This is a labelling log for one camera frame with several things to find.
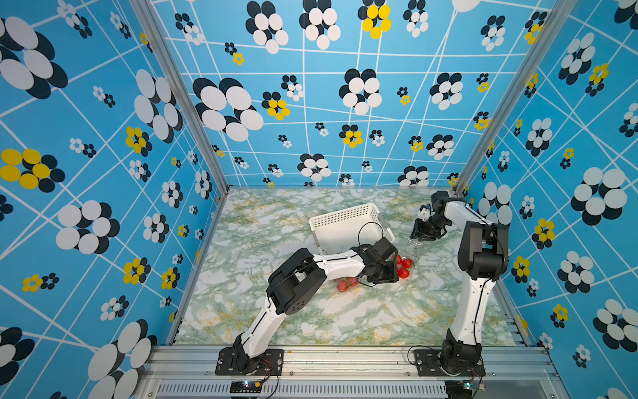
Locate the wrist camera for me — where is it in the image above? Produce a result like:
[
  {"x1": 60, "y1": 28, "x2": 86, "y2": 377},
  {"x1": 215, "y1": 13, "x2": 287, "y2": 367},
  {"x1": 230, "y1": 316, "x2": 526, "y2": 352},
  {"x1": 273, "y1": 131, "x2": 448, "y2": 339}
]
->
[
  {"x1": 373, "y1": 237, "x2": 398, "y2": 262},
  {"x1": 417, "y1": 204, "x2": 432, "y2": 221}
]

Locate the right aluminium corner post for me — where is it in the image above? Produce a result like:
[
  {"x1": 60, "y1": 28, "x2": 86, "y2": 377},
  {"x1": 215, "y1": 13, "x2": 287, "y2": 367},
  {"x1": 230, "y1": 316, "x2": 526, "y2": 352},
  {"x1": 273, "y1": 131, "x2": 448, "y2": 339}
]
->
[{"x1": 453, "y1": 0, "x2": 578, "y2": 195}]

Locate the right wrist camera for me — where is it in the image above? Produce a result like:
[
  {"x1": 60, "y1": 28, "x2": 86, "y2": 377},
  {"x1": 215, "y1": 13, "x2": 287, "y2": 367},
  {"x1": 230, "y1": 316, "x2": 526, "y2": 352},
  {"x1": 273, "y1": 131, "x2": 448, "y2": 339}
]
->
[{"x1": 417, "y1": 204, "x2": 432, "y2": 221}]

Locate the red strawberry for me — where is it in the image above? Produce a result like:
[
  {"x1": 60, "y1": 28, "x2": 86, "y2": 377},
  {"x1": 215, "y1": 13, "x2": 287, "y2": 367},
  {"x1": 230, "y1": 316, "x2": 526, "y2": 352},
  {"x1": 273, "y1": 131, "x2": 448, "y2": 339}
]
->
[{"x1": 337, "y1": 281, "x2": 349, "y2": 292}]

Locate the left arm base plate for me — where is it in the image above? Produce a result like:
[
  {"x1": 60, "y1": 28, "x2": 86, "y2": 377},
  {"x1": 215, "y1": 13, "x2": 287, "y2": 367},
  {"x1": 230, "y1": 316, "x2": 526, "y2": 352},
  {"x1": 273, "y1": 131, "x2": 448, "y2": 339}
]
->
[{"x1": 215, "y1": 347, "x2": 284, "y2": 376}]

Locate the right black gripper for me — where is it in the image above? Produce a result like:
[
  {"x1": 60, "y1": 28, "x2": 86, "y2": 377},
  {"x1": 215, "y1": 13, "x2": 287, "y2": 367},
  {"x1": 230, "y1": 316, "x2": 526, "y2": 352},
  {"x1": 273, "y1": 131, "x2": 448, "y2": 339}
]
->
[{"x1": 409, "y1": 216, "x2": 447, "y2": 241}]

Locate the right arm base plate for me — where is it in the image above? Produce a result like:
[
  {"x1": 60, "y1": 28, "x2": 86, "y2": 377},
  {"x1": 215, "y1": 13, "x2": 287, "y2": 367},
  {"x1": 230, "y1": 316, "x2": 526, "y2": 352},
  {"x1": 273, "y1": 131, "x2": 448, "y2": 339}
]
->
[{"x1": 410, "y1": 348, "x2": 486, "y2": 378}]

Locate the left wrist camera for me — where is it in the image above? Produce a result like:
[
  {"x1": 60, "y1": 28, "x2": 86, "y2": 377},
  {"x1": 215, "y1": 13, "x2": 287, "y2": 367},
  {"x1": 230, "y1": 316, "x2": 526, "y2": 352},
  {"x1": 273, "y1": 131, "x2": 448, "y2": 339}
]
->
[{"x1": 373, "y1": 237, "x2": 398, "y2": 262}]

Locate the white perforated plastic basket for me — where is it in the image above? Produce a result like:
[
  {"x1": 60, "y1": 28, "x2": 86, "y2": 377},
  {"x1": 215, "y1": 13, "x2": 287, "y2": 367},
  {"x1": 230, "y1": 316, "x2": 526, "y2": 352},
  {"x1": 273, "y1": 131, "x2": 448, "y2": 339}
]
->
[{"x1": 309, "y1": 203, "x2": 395, "y2": 254}]

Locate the aluminium front frame rail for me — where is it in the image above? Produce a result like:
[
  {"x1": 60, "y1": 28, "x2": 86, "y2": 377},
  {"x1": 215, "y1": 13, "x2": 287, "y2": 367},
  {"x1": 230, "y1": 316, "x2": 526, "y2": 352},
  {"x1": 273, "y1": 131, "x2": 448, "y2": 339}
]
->
[{"x1": 134, "y1": 345, "x2": 569, "y2": 398}]

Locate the left aluminium corner post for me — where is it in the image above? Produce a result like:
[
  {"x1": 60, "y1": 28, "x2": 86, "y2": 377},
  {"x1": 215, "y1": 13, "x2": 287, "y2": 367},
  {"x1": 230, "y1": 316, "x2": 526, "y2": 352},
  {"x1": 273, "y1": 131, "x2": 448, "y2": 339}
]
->
[{"x1": 131, "y1": 0, "x2": 229, "y2": 198}]

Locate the circuit board right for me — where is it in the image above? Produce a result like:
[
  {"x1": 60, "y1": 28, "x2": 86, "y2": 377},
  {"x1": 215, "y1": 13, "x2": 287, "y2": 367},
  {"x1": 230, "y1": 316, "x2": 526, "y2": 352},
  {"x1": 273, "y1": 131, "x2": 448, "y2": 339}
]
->
[{"x1": 445, "y1": 381, "x2": 485, "y2": 399}]

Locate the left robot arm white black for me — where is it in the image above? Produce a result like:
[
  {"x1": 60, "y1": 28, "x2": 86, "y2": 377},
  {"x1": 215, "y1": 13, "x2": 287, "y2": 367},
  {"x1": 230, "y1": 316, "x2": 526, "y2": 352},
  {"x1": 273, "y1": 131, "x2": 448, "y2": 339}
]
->
[{"x1": 233, "y1": 239, "x2": 399, "y2": 373}]

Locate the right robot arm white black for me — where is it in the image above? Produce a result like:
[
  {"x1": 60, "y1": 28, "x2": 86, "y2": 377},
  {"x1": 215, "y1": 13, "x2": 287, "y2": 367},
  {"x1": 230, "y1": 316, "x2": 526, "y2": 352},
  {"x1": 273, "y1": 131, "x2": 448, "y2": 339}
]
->
[{"x1": 410, "y1": 191, "x2": 509, "y2": 376}]

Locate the aluminium corner post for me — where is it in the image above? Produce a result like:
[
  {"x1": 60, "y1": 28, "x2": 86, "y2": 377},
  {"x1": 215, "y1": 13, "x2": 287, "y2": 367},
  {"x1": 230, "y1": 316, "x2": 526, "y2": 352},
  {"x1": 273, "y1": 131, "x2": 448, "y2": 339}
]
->
[
  {"x1": 131, "y1": 0, "x2": 229, "y2": 198},
  {"x1": 453, "y1": 0, "x2": 578, "y2": 195}
]

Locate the green circuit board left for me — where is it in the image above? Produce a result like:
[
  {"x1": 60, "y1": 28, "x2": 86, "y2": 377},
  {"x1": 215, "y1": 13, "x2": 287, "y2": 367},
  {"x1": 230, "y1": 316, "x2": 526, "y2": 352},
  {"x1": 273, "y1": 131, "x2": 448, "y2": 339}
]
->
[{"x1": 229, "y1": 380, "x2": 263, "y2": 396}]

